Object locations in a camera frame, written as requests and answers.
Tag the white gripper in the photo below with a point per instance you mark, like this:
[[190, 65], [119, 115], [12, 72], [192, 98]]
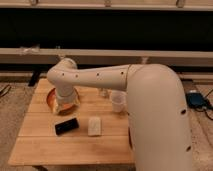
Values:
[[61, 103]]

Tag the orange bowl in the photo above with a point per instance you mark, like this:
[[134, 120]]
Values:
[[49, 100]]

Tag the white rectangular sponge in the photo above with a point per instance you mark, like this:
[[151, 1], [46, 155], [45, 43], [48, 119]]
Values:
[[94, 126]]

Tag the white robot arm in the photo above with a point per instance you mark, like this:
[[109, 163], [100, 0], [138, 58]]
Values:
[[156, 107]]

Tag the black rectangular phone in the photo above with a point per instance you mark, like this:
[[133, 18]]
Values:
[[66, 126]]

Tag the white metal shelf rail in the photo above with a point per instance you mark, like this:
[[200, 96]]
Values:
[[105, 57]]

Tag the wooden table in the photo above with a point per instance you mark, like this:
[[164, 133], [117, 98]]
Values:
[[38, 144]]

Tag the blue device on floor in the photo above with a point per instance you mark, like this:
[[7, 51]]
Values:
[[196, 100]]

